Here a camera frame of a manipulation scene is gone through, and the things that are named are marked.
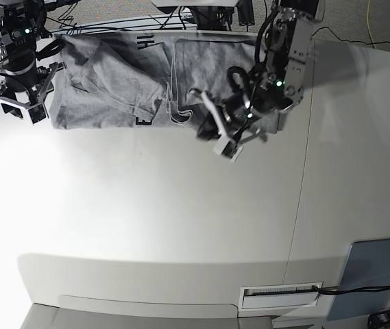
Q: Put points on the black device bottom right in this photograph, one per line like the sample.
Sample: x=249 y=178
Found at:
x=379 y=320

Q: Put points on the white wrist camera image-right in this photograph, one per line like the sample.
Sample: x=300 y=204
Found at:
x=228 y=148

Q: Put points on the grey T-shirt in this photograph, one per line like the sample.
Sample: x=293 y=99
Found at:
x=127 y=79

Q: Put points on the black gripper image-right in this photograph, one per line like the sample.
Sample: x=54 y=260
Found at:
x=235 y=113

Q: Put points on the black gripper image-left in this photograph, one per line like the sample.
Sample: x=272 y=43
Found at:
x=33 y=80

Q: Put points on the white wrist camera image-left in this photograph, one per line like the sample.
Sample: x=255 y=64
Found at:
x=37 y=113

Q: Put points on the grey-blue laptop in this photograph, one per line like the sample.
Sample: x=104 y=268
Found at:
x=368 y=264

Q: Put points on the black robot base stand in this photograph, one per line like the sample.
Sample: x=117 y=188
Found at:
x=93 y=17

